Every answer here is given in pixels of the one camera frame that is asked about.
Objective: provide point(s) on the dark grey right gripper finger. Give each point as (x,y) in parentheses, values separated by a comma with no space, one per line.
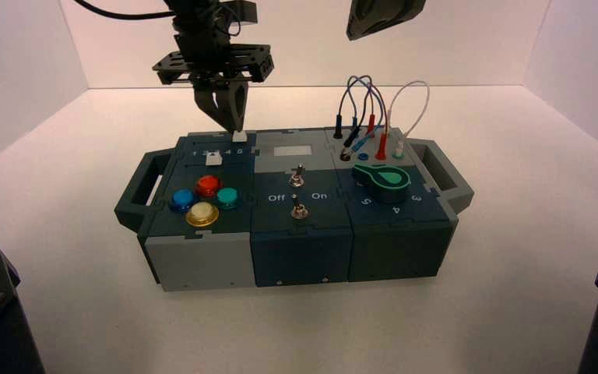
(381,15)

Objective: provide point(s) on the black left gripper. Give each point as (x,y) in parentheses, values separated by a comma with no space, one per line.
(203,57)

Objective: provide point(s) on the white slider knob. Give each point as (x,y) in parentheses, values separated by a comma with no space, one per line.
(214,159)
(239,137)

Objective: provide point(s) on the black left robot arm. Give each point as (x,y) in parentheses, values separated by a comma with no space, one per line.
(193,15)

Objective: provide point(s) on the red push button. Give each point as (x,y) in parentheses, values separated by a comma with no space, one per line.
(208,186)

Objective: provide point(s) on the teal push button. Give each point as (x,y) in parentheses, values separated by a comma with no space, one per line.
(228,197)

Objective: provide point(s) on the blue push button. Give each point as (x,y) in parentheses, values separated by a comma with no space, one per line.
(183,200)

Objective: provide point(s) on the yellow push button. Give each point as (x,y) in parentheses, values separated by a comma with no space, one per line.
(202,214)

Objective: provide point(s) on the teal and grey control box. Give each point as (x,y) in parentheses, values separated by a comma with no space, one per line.
(299,242)

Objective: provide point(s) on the green rotary knob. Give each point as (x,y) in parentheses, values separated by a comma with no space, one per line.
(389,183)

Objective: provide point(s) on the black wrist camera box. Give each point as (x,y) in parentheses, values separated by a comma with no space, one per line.
(242,11)

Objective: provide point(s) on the metal toggle switch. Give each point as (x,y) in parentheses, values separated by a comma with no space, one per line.
(299,211)
(296,178)

